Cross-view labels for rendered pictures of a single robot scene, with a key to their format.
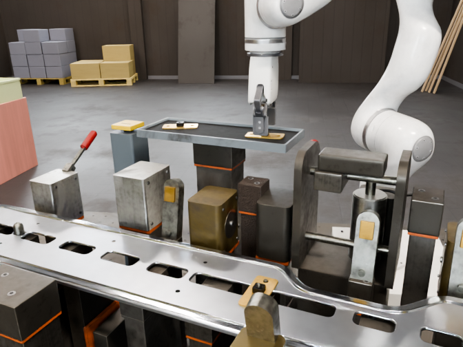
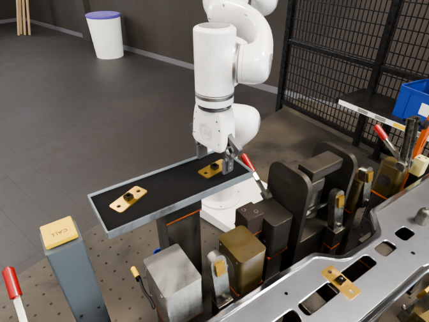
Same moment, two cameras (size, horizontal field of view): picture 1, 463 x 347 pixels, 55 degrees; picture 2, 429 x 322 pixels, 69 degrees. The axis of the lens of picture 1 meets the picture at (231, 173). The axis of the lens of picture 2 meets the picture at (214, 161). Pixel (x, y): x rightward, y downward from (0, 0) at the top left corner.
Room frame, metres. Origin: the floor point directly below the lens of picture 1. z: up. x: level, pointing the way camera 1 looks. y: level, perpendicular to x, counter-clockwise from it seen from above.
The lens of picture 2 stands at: (0.61, 0.48, 1.63)
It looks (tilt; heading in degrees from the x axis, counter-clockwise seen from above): 34 degrees down; 301
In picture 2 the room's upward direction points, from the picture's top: straight up
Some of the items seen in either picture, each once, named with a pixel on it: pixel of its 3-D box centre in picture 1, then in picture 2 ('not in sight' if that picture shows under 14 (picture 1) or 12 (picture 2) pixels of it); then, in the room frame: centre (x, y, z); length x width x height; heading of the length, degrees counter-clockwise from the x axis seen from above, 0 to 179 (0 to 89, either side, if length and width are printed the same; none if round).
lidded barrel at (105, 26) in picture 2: not in sight; (106, 35); (5.19, -3.47, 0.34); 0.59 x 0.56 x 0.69; 171
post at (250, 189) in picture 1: (254, 266); (245, 263); (0.83, -0.04, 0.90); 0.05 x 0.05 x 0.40; 65
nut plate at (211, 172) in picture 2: (264, 133); (214, 167); (0.94, -0.08, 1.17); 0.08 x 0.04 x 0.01; 74
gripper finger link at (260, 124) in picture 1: (259, 120); (231, 162); (0.89, -0.06, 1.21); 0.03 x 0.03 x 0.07; 74
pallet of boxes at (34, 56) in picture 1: (44, 56); not in sight; (10.51, 4.25, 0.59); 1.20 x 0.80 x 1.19; 81
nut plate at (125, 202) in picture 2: (180, 124); (128, 197); (1.05, 0.12, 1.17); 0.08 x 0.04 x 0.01; 89
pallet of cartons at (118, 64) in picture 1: (104, 65); not in sight; (10.12, 2.80, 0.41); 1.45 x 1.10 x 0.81; 81
